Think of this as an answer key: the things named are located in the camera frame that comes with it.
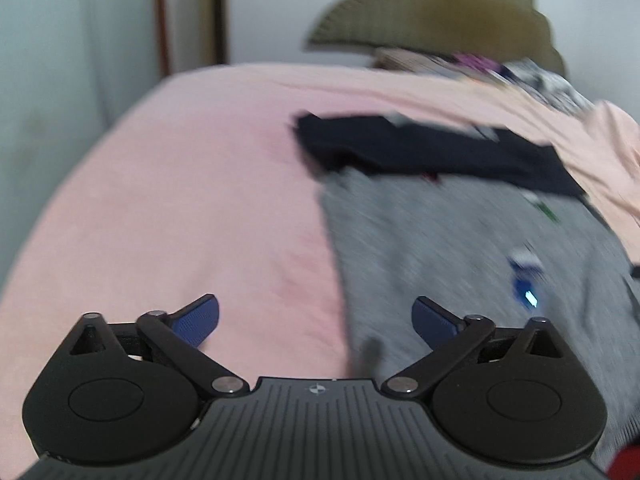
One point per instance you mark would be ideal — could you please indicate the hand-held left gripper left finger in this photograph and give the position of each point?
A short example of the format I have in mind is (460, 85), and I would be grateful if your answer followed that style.
(197, 317)

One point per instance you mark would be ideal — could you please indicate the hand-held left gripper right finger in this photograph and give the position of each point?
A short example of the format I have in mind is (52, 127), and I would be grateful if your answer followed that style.
(432, 320)

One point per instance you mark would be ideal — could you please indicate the grey knit sweater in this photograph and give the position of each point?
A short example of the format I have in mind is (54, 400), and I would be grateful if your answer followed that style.
(425, 245)

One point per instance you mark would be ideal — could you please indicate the pile of mixed clothes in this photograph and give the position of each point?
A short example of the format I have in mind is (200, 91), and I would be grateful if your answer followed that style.
(500, 72)

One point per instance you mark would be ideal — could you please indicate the pink blanket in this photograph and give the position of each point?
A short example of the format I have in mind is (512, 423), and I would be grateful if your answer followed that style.
(175, 185)

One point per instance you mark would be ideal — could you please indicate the dark navy garment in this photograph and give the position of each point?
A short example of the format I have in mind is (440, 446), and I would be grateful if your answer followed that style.
(450, 152)

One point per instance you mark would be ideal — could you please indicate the red cloth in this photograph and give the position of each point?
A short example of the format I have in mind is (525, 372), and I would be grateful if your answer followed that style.
(627, 465)

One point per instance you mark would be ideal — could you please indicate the gold and black tower fan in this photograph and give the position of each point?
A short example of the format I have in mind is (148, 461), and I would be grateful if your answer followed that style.
(215, 10)

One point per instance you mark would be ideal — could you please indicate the olive padded headboard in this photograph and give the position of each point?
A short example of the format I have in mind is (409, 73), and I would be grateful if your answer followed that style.
(440, 10)

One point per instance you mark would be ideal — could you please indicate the reddish wooden frame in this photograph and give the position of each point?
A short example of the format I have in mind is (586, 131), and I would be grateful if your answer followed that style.
(162, 15)

